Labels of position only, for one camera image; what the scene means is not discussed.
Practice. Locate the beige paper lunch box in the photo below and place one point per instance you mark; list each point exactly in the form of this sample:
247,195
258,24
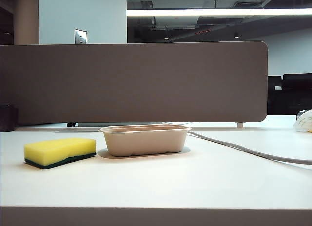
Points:
143,143

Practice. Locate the yellow green cleaning sponge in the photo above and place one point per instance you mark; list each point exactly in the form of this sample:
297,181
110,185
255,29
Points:
58,148

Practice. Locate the grey desk divider panel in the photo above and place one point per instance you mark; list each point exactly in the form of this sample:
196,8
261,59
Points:
134,82

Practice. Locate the black divider clamp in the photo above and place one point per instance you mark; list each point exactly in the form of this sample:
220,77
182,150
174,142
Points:
70,124

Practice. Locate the long ceiling light strip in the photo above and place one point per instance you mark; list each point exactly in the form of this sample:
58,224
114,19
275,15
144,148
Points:
219,12

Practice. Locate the black office chair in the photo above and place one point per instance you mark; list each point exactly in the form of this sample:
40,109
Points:
274,99
297,94

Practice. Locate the black cylindrical object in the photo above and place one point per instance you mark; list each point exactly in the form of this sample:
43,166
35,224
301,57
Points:
8,118

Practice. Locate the white plastic bag green print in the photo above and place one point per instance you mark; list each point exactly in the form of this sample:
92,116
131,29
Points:
304,120

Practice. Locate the metal wall plate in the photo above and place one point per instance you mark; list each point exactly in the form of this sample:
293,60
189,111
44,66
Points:
81,37

